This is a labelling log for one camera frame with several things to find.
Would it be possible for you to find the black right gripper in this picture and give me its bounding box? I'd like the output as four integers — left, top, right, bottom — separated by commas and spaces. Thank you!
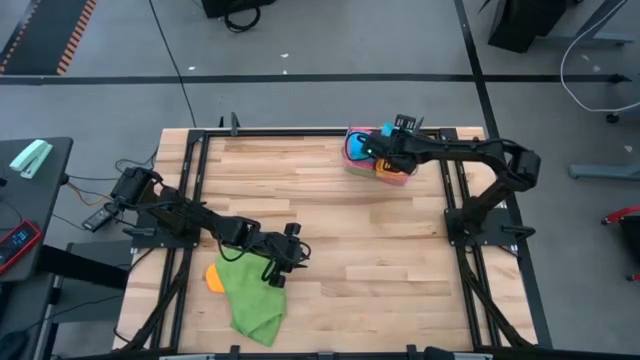
366, 113, 420, 175

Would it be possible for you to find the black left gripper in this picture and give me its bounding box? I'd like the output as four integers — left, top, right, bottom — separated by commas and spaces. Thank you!
257, 221, 309, 290

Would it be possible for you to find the orange microfiber towel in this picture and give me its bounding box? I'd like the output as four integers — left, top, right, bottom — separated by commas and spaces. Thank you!
374, 158, 408, 180
205, 263, 227, 295

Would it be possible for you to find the blue microfiber towel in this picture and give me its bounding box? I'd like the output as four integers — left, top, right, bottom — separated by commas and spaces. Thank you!
347, 123, 396, 159

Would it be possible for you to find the clear plastic bin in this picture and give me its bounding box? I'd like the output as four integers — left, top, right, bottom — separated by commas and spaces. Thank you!
342, 126, 426, 188

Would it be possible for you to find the black cabinet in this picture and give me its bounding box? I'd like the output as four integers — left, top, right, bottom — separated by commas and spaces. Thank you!
487, 0, 636, 55

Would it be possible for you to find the black controller box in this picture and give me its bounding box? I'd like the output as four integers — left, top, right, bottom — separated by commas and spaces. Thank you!
82, 202, 121, 234

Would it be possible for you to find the grey desk foot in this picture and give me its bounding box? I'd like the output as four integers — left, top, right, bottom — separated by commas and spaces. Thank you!
568, 159, 640, 180

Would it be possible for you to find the black floor box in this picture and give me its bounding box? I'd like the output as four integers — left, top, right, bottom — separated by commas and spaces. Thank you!
199, 0, 277, 20

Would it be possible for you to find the red chair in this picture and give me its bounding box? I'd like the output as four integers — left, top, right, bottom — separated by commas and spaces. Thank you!
601, 203, 640, 284

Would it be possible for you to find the dark grey desk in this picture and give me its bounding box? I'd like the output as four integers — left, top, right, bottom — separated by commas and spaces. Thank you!
0, 135, 75, 284

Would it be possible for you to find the red framed timer device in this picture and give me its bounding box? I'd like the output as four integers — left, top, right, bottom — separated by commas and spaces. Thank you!
0, 218, 45, 277

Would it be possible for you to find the mint green stapler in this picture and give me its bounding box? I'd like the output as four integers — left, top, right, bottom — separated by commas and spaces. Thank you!
8, 138, 55, 180

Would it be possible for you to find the black orange striped floor mat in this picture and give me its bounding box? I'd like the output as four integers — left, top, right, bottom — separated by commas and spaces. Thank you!
0, 0, 99, 77

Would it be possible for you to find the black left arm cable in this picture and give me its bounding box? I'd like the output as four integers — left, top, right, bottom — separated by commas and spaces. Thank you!
217, 234, 281, 284

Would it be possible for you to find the white floor cable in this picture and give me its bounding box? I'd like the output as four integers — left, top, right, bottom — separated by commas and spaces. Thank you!
558, 0, 640, 114

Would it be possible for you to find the yellow floor cable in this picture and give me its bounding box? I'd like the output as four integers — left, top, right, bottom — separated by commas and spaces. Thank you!
67, 180, 114, 207

